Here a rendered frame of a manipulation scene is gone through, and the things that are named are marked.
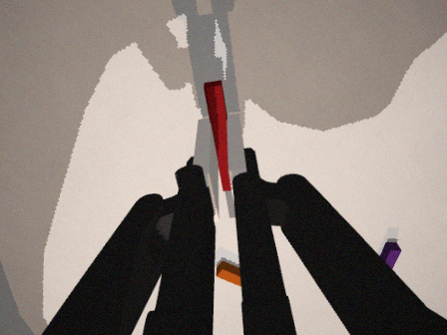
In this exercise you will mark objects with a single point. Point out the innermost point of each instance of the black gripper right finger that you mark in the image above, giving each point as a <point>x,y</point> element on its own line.
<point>368,297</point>

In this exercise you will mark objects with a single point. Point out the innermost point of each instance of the dark red rod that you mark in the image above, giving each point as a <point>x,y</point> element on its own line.
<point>217,112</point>

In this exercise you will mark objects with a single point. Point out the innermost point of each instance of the dark purple rod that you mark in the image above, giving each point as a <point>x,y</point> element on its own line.
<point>390,253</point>

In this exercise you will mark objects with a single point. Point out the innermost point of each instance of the orange rod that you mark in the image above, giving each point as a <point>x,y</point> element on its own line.
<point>228,272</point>

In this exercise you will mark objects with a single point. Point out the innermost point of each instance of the dark grey rectangular bar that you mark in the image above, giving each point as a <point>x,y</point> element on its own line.
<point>230,204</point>

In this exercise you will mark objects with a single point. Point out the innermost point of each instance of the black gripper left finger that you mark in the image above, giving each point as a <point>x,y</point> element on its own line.
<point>112,294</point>

